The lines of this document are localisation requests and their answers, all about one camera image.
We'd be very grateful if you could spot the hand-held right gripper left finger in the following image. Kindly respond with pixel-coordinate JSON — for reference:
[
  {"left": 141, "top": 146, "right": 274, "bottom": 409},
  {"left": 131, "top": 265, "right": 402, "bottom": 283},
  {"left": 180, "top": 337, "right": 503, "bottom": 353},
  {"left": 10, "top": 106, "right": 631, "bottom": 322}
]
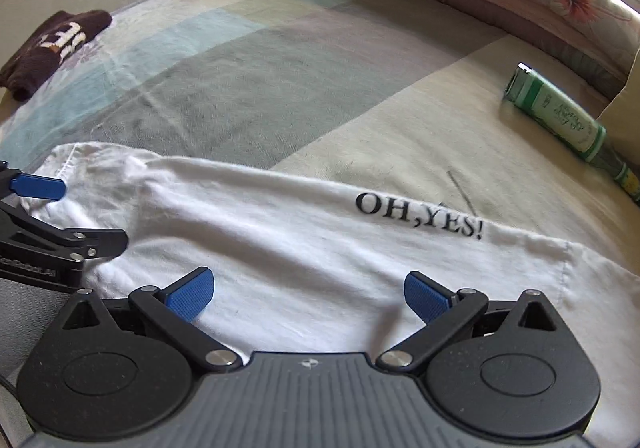
[{"left": 62, "top": 266, "right": 240, "bottom": 372}]

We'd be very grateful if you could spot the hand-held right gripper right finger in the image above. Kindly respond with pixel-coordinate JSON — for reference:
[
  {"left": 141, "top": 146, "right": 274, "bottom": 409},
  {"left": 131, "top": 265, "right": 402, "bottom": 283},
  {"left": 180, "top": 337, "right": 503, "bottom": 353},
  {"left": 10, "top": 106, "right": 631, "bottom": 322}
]
[{"left": 376, "top": 271, "right": 558, "bottom": 372}]

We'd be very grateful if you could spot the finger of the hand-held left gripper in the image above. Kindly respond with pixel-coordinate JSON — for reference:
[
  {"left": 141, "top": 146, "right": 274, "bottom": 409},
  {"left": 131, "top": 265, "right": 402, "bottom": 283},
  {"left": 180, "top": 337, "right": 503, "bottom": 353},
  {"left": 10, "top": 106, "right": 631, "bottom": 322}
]
[
  {"left": 0, "top": 204, "right": 129, "bottom": 261},
  {"left": 0, "top": 160, "right": 67, "bottom": 203}
]

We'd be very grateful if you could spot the white printed t-shirt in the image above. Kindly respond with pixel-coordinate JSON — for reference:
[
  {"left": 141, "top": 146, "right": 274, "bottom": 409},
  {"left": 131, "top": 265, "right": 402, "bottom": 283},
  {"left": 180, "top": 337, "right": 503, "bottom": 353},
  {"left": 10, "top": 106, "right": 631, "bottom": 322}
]
[{"left": 30, "top": 142, "right": 640, "bottom": 448}]

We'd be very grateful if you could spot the brown printed garment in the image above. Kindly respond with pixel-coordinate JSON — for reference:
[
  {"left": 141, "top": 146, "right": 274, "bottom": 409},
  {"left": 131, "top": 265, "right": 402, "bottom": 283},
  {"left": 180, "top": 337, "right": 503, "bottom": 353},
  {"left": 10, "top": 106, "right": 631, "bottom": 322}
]
[{"left": 0, "top": 10, "right": 112, "bottom": 102}]

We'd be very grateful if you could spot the green glass bottle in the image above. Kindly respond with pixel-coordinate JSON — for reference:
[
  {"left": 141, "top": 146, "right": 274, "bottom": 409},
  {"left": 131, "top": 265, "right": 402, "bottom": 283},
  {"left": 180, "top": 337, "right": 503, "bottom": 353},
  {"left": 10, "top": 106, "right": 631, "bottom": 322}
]
[{"left": 502, "top": 62, "right": 640, "bottom": 205}]

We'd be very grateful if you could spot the floral patchwork pillow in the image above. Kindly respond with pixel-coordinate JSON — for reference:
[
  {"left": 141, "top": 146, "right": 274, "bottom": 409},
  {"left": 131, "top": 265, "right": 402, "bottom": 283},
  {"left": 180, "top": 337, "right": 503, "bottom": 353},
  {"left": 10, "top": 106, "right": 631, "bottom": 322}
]
[{"left": 597, "top": 48, "right": 640, "bottom": 153}]

